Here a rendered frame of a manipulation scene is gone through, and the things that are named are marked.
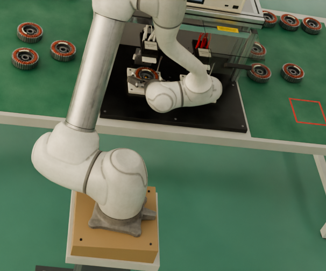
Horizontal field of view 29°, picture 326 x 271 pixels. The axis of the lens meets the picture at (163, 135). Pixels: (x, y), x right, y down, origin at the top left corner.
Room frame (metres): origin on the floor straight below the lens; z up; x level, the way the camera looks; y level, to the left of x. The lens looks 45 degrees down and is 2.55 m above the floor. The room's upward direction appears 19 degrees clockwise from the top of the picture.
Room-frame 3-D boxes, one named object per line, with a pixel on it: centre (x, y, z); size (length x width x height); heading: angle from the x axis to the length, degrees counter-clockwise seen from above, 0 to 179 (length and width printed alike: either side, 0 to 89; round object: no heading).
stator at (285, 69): (2.50, -0.50, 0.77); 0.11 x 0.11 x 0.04
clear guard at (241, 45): (2.17, -0.15, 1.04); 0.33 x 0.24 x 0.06; 19
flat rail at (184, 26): (2.20, 0.07, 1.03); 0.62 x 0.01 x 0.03; 109
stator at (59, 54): (2.09, 0.54, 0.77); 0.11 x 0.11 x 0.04
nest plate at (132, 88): (2.06, 0.15, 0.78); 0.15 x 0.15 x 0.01; 19
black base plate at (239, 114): (2.12, 0.04, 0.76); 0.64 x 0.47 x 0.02; 109
